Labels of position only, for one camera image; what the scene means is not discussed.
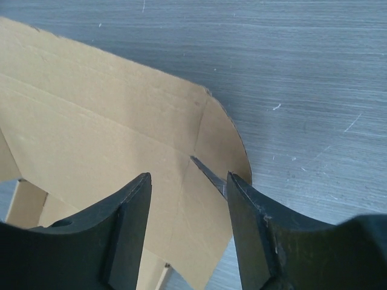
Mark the brown cardboard box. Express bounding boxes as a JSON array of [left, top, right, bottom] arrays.
[[1, 18, 252, 289]]

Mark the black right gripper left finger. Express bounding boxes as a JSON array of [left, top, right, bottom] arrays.
[[1, 173, 151, 289]]

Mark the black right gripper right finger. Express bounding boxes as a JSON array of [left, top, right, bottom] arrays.
[[227, 173, 386, 289]]

